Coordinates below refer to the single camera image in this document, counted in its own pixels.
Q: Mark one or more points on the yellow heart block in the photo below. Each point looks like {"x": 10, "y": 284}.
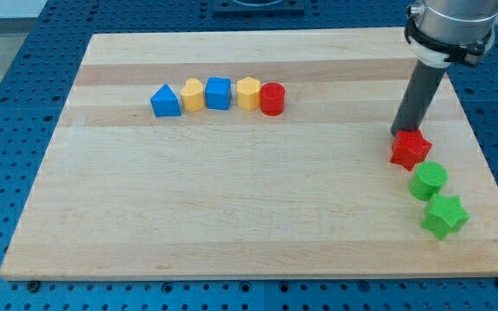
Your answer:
{"x": 192, "y": 95}

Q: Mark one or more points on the wooden board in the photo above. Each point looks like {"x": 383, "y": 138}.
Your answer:
{"x": 310, "y": 193}

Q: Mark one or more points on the blue triangle block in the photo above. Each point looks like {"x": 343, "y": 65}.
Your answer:
{"x": 165, "y": 103}

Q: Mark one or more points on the green cylinder block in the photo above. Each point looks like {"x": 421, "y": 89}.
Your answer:
{"x": 429, "y": 178}

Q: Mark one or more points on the blue cube block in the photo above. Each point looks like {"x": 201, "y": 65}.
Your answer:
{"x": 218, "y": 93}

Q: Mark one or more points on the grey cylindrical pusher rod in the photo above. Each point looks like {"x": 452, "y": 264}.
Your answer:
{"x": 419, "y": 93}

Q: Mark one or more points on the red star block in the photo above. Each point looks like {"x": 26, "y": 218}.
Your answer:
{"x": 409, "y": 148}

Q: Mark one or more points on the yellow hexagon block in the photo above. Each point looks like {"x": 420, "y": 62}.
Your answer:
{"x": 248, "y": 93}

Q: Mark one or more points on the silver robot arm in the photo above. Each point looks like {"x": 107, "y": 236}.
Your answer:
{"x": 442, "y": 32}

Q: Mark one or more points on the green star block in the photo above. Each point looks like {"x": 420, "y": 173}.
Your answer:
{"x": 444, "y": 215}

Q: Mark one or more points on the red cylinder block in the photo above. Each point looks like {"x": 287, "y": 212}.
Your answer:
{"x": 272, "y": 99}

